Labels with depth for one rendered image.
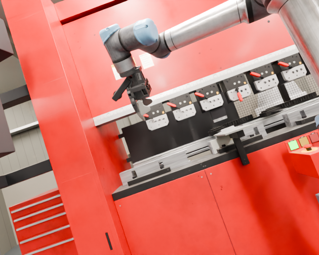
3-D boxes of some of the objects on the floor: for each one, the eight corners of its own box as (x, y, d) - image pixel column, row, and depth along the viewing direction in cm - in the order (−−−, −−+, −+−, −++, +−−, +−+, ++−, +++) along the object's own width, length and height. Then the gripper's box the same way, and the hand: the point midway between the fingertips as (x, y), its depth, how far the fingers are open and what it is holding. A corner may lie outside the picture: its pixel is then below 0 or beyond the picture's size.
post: (325, 193, 193) (252, 22, 209) (321, 192, 198) (250, 24, 214) (329, 192, 193) (257, 20, 209) (325, 190, 198) (255, 23, 214)
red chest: (44, 340, 136) (7, 208, 144) (77, 286, 187) (48, 190, 194) (108, 319, 135) (67, 186, 143) (124, 270, 186) (93, 174, 193)
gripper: (136, 71, 64) (158, 120, 75) (142, 61, 74) (160, 106, 85) (114, 79, 66) (138, 126, 77) (123, 68, 77) (143, 111, 87)
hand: (143, 115), depth 81 cm, fingers open, 5 cm apart
